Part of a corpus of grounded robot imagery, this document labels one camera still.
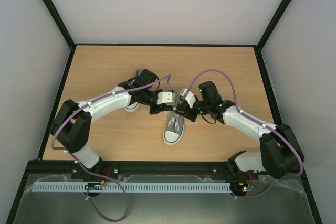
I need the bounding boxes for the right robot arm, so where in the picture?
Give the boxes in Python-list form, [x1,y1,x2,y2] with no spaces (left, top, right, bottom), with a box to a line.
[175,81,304,179]

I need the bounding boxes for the grey sneaker sideways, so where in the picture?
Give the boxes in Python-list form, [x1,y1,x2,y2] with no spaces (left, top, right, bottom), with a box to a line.
[163,111,185,146]

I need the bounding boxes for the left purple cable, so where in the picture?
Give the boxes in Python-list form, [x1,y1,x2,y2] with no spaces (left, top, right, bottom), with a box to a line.
[50,74,174,221]

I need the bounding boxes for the right circuit board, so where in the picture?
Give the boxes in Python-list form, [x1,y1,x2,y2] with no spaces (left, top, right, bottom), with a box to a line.
[230,180,255,192]

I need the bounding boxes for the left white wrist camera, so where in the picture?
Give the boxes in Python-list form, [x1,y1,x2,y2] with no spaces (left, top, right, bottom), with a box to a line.
[156,91,176,105]

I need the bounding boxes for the black aluminium frame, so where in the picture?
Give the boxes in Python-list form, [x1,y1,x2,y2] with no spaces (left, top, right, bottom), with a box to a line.
[6,0,322,223]

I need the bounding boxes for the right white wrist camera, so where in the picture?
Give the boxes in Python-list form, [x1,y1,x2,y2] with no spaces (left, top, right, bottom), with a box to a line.
[177,88,196,109]

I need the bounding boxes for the grey sneaker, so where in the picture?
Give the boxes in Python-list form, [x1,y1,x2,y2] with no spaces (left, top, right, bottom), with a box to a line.
[123,67,145,112]

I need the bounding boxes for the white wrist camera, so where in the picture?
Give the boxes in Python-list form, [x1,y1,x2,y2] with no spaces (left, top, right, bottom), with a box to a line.
[156,91,176,105]
[177,88,196,109]

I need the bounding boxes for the left circuit board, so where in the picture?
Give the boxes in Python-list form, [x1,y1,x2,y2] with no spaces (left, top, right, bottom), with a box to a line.
[83,180,108,190]

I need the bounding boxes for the light blue cable duct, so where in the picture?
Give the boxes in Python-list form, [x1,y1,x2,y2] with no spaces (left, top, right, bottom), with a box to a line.
[31,182,231,193]

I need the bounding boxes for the circuit board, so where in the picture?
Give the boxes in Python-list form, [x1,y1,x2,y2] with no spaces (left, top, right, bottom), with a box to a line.
[230,180,255,192]
[83,180,108,190]

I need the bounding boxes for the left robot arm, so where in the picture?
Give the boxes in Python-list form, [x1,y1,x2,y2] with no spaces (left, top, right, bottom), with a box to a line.
[50,69,175,169]

